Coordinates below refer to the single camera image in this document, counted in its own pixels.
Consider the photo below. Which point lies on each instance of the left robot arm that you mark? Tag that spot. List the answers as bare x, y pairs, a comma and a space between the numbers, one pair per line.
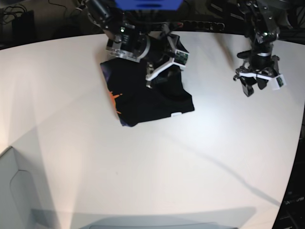
259, 66

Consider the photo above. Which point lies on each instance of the black power strip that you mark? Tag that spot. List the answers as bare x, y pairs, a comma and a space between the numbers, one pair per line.
202, 26

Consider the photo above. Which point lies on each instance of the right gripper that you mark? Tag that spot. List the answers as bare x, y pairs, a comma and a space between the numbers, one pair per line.
161, 54

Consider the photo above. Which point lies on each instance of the blue plastic bin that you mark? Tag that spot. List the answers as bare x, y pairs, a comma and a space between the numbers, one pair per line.
148, 4

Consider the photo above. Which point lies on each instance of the white T-shirt label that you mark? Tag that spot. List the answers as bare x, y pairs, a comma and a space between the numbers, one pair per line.
176, 114

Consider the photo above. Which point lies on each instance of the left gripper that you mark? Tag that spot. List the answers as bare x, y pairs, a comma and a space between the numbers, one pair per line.
250, 75

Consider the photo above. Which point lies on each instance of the black T-shirt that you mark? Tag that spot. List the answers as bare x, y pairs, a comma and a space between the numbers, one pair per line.
134, 102

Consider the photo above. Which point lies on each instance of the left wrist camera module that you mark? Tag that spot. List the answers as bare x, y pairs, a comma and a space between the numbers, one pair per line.
278, 82

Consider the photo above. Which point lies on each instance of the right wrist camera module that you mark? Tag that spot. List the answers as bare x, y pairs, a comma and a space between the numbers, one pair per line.
181, 57

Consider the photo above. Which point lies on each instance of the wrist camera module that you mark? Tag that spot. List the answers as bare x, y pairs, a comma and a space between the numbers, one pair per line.
181, 57
278, 82

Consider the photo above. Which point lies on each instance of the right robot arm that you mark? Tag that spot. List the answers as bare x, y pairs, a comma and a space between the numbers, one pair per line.
136, 32

